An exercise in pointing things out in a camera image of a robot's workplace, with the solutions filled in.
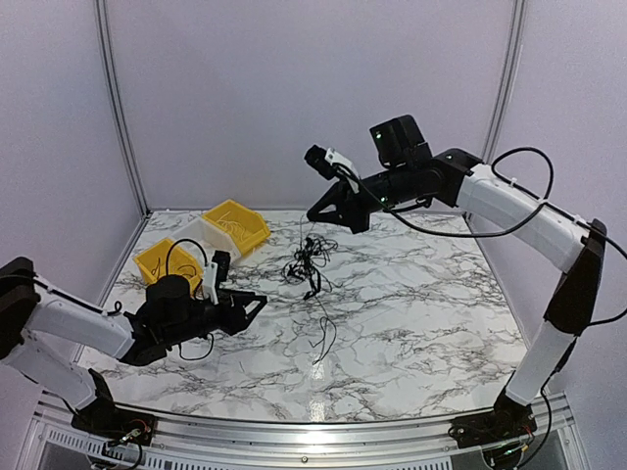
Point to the white translucent bin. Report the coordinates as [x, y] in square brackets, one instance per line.
[210, 237]

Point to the aluminium front rail frame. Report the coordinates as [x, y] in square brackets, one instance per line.
[196, 442]

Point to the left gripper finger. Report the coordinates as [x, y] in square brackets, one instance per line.
[244, 298]
[246, 312]

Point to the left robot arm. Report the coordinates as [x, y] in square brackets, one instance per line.
[169, 317]

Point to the yellow bin far right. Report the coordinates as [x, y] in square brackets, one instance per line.
[246, 227]

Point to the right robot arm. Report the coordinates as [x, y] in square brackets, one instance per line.
[574, 246]

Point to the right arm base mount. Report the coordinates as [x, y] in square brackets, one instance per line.
[506, 420]

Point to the yellow bin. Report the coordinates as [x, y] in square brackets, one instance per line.
[160, 259]
[246, 227]

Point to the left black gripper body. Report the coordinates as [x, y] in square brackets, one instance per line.
[225, 324]

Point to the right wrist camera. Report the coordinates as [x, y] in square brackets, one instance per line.
[331, 164]

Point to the yellow bin near left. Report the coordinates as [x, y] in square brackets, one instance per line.
[160, 259]

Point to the right corner aluminium post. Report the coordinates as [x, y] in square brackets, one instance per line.
[507, 79]

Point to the corner aluminium post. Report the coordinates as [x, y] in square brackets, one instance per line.
[507, 79]
[106, 45]

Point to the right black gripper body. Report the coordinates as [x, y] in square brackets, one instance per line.
[401, 187]

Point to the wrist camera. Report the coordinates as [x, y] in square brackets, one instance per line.
[214, 274]
[331, 164]

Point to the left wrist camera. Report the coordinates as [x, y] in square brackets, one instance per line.
[214, 274]

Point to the left corner aluminium post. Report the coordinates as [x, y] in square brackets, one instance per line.
[106, 45]

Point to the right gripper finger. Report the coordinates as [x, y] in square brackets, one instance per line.
[335, 217]
[334, 198]

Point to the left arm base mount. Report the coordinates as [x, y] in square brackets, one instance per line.
[115, 426]

